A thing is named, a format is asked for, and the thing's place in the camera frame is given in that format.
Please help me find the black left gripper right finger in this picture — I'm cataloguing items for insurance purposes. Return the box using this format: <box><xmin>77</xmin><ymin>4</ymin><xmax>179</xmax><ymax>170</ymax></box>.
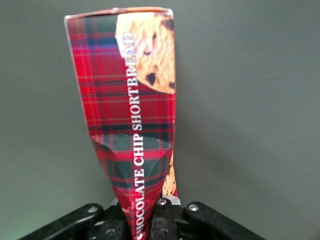
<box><xmin>149</xmin><ymin>196</ymin><xmax>266</xmax><ymax>240</ymax></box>

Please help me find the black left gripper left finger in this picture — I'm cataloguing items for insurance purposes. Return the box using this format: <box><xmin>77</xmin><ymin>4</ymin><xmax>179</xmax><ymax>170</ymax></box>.
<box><xmin>18</xmin><ymin>203</ymin><xmax>132</xmax><ymax>240</ymax></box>

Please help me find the red tartan cookie box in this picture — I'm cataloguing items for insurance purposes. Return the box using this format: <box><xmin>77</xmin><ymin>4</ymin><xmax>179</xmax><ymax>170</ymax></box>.
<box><xmin>63</xmin><ymin>7</ymin><xmax>181</xmax><ymax>240</ymax></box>

